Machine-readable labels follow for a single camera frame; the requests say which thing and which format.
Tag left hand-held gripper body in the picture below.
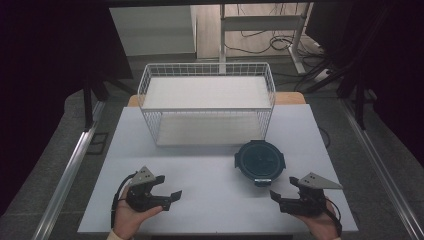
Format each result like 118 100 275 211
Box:
125 165 173 213

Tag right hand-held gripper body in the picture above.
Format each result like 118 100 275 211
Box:
279 171 344 218

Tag person's left hand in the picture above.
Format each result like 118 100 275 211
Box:
112 184 164 240

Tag person's right hand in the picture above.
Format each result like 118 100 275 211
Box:
293 199 340 240

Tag black round lidded container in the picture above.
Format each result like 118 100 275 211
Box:
234 139 287 188

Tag wooden table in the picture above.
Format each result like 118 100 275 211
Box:
127 91 307 108

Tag black stand legs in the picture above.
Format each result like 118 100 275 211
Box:
301 59 378 131
81 74 138 132

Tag white power strip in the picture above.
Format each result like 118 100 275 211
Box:
313 67 332 83

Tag white cabinet panel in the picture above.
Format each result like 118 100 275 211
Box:
109 4 198 58

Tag black curtain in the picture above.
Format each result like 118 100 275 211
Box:
0 0 134 217
305 0 424 168

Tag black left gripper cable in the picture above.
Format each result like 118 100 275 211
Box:
110 171 138 230

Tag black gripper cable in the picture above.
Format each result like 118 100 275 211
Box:
324 197 343 238
110 171 138 230

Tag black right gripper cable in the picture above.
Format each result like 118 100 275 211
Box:
324 197 343 238

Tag black square floor bracket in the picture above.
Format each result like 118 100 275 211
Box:
86 131 110 156

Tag aluminium floor rail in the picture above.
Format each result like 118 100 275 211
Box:
31 100 107 240
340 99 424 240

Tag white wire basket shelf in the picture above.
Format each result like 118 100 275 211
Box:
137 62 277 148

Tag black floor cables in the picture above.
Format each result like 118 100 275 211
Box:
223 3 331 92

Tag white metal desk frame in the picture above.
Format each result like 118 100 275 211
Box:
218 2 315 75

